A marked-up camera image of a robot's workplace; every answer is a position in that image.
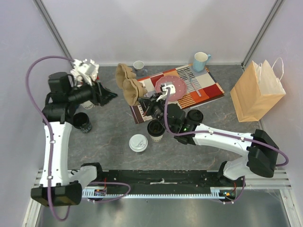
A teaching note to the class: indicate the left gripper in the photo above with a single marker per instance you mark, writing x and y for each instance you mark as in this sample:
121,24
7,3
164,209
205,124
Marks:
105,94

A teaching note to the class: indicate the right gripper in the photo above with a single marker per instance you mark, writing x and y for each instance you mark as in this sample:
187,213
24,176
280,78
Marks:
147,107

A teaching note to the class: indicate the cardboard cup carrier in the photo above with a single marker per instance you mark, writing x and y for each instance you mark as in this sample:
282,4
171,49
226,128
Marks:
127,82

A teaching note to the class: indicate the white lid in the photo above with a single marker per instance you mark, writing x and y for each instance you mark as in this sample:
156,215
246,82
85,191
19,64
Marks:
138,142

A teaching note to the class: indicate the brown paper bag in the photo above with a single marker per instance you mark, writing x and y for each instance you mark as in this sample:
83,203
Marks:
257,91

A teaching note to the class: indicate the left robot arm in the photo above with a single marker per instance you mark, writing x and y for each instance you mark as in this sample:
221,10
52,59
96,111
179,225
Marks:
56,187

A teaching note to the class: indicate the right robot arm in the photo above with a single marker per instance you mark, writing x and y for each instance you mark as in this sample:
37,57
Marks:
257,151

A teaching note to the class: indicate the white paper cup stack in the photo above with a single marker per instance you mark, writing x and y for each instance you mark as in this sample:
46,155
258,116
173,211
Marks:
87,105

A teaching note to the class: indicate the black plastic cup stack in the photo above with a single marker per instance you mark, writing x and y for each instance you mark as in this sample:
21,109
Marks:
82,122

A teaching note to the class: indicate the small grey patterned mug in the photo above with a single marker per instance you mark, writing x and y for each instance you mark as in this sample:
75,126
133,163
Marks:
139,68

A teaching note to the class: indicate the pink dotted plate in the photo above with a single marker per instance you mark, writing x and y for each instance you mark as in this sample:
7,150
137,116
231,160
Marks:
181,88

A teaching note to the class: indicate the black lid stack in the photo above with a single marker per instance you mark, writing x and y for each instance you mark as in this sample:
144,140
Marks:
195,115

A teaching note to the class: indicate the patchwork placemat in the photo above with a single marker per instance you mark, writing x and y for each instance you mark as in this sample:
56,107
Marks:
204,82

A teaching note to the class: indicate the light blue mug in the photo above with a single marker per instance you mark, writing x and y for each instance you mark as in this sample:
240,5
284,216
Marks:
200,60

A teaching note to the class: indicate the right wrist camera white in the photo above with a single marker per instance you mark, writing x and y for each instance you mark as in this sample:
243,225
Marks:
163,89

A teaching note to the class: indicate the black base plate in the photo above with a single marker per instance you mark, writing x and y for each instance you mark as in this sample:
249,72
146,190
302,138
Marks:
165,181

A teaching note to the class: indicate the cable duct rail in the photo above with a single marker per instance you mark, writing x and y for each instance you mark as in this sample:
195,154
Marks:
97,192

